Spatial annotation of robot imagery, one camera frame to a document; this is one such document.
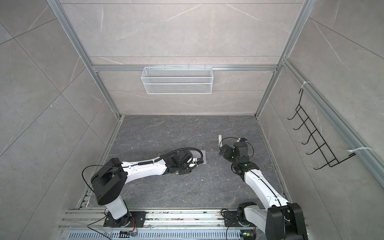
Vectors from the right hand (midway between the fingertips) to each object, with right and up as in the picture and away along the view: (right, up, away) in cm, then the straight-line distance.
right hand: (227, 148), depth 88 cm
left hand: (-23, -7, +1) cm, 24 cm away
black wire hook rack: (+36, +4, -24) cm, 44 cm away
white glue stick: (-2, +4, +16) cm, 16 cm away
